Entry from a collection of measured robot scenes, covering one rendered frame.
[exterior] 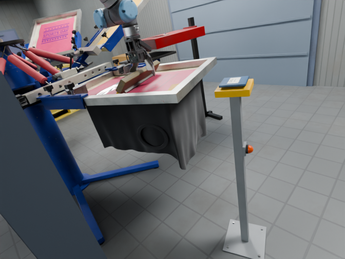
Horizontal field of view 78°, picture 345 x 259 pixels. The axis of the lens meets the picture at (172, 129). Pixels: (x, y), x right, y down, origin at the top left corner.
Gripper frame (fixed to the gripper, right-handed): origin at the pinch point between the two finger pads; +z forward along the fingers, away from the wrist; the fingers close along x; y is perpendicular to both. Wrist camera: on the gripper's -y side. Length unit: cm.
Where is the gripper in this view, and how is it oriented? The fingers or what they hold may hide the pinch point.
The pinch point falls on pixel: (145, 75)
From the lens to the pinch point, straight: 118.2
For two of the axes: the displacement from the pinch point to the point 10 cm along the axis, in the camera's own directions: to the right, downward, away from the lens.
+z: 1.9, 8.6, 4.7
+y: -4.0, 5.1, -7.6
